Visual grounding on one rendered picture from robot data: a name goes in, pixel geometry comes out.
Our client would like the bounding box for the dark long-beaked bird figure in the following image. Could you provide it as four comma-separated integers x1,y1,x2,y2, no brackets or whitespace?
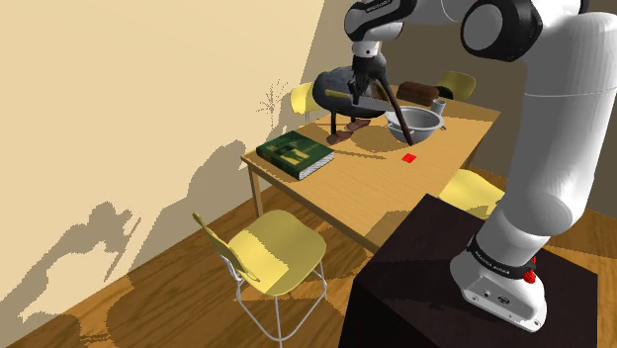
311,52,415,147

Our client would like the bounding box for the brown bread loaf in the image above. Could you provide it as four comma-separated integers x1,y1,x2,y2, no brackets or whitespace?
397,80,441,109

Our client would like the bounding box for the yellow chair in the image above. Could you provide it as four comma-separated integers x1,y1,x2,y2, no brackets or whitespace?
192,209,329,348
435,70,478,103
289,81,323,128
437,167,506,221

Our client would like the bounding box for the grey metal bowl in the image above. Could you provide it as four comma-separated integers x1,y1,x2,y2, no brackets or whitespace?
384,105,447,145

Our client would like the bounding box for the green book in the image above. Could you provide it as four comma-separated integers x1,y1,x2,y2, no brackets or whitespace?
255,130,336,182

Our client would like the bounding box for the wooden table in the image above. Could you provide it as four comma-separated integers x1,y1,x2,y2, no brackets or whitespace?
239,84,502,255

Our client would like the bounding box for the dark robot stand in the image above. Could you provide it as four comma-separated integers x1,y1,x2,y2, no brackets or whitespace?
337,193,599,348

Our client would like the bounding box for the yellow-handled knife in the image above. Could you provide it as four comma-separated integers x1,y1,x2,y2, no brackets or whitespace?
324,88,395,113

